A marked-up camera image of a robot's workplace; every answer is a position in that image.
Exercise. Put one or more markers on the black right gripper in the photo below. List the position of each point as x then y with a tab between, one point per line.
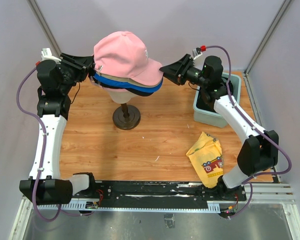
179	69

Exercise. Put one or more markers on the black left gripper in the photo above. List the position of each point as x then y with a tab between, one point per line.
82	65

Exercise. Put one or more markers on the pink cap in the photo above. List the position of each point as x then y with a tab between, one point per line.
123	54

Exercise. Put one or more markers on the blue cap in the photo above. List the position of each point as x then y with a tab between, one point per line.
110	83

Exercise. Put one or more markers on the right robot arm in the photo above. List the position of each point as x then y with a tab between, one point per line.
258	152

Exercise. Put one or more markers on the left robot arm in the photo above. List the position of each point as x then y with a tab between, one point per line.
57	76

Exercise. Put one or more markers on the cream mannequin head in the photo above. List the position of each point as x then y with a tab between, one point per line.
121	97

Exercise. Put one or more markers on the light teal plastic bin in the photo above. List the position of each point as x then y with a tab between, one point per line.
204	114

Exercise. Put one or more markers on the yellow printed cloth hat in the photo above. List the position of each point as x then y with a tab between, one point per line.
206	157

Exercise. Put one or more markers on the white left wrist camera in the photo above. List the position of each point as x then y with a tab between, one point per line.
46	54

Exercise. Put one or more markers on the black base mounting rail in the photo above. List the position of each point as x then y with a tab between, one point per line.
160	193

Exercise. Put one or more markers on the white cable duct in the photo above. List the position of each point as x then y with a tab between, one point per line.
86	207

